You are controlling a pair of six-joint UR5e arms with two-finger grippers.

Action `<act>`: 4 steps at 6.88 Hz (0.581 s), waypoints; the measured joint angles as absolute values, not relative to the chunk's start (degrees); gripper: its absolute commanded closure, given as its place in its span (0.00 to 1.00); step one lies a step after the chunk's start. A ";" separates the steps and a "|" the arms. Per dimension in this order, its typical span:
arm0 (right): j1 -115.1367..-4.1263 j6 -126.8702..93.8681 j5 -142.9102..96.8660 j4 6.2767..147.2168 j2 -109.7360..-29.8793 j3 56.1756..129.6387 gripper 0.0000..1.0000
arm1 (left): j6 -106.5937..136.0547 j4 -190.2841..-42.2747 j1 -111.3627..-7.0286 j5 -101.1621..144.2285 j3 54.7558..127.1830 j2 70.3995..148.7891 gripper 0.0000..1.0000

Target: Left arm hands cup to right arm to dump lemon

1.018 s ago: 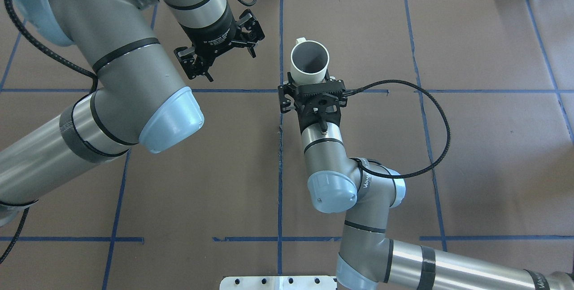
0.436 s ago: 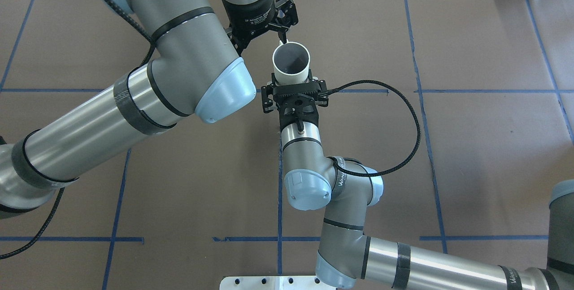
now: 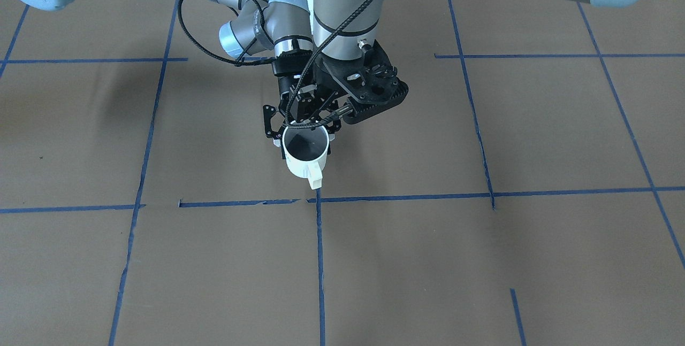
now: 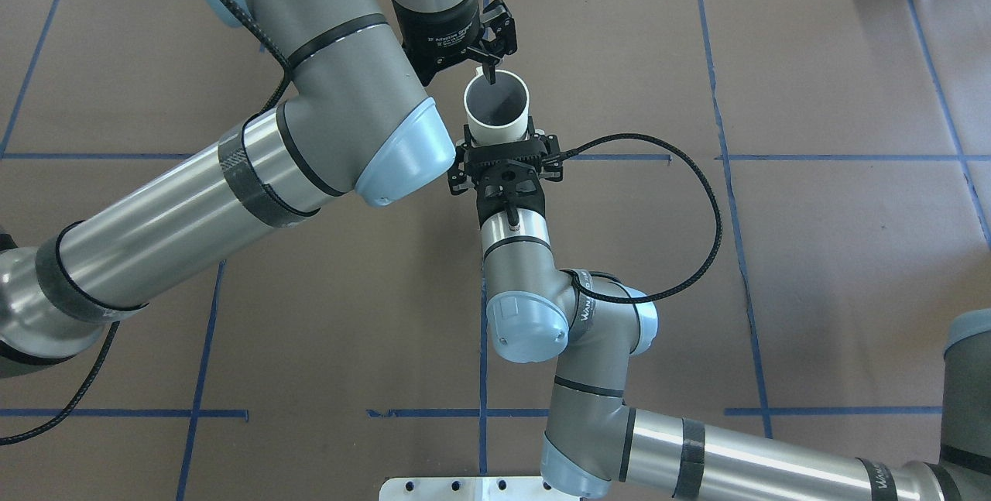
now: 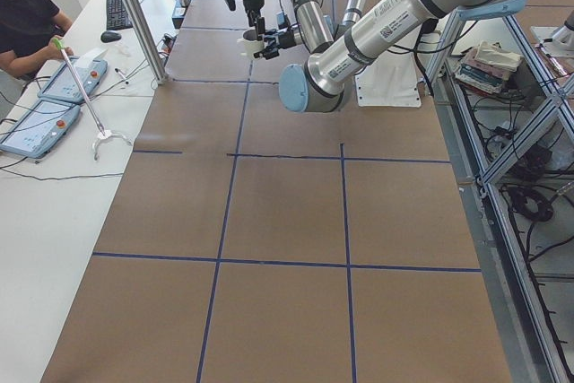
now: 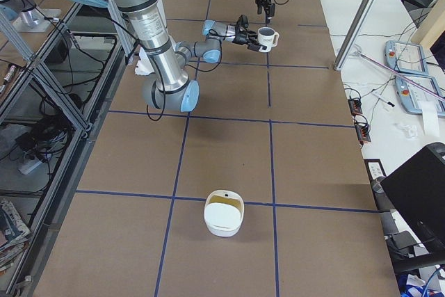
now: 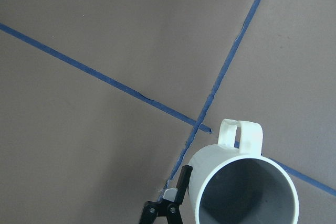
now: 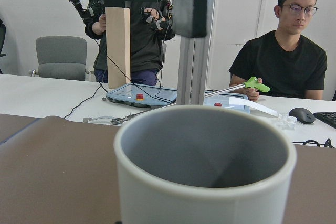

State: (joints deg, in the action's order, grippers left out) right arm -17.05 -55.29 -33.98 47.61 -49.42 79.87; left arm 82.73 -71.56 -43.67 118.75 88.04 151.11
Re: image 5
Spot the white ceramic mug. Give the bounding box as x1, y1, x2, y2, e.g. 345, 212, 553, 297
237, 29, 265, 60

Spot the black keyboard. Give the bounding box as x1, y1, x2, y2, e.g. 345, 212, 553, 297
106, 0, 133, 30

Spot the black computer mouse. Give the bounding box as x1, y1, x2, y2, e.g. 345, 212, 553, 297
100, 30, 122, 43

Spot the metal rod reacher tool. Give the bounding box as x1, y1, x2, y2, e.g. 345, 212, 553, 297
50, 37, 133, 161

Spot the upper teach pendant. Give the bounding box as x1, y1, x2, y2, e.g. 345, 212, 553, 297
38, 57, 108, 104

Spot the teach pendant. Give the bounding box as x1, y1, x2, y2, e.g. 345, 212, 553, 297
38, 57, 108, 104
1, 99, 81, 159

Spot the stack of books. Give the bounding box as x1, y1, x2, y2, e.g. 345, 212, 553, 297
454, 41, 524, 95

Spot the seated person black shirt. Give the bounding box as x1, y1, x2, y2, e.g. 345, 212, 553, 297
1, 0, 73, 79

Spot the lower teach pendant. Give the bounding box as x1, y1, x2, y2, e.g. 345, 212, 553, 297
1, 99, 81, 159

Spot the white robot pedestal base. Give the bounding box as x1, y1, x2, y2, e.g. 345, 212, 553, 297
354, 51, 422, 108

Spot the aluminium frame post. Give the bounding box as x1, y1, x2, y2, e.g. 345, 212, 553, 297
123, 0, 168, 85

